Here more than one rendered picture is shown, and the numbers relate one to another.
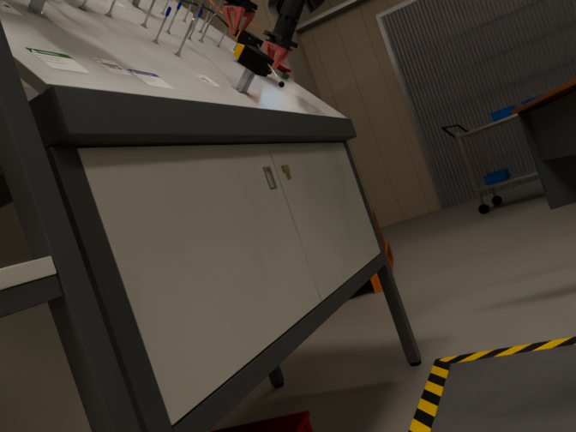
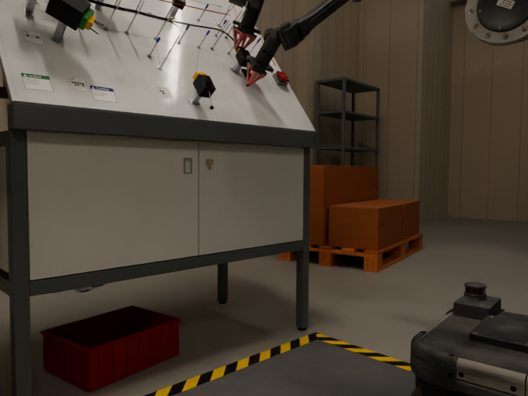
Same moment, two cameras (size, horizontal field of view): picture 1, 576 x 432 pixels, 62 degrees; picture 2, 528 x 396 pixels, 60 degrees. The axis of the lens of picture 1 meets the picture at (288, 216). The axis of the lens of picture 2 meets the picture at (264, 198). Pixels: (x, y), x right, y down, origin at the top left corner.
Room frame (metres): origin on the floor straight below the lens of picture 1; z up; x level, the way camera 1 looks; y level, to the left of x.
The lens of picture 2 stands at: (-0.29, -0.75, 0.70)
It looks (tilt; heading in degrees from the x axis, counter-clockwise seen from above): 3 degrees down; 19
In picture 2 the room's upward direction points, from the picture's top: straight up
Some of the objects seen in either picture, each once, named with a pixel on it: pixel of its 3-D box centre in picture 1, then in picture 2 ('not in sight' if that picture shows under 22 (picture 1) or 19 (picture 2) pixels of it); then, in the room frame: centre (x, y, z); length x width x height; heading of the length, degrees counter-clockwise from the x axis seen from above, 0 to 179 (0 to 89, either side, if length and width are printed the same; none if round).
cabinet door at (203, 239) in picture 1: (229, 247); (123, 202); (0.89, 0.12, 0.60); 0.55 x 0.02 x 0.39; 153
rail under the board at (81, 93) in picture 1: (267, 127); (200, 131); (1.13, -0.02, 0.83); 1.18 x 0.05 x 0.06; 153
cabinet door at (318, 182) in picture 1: (333, 207); (255, 196); (1.38, -0.13, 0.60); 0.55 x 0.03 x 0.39; 153
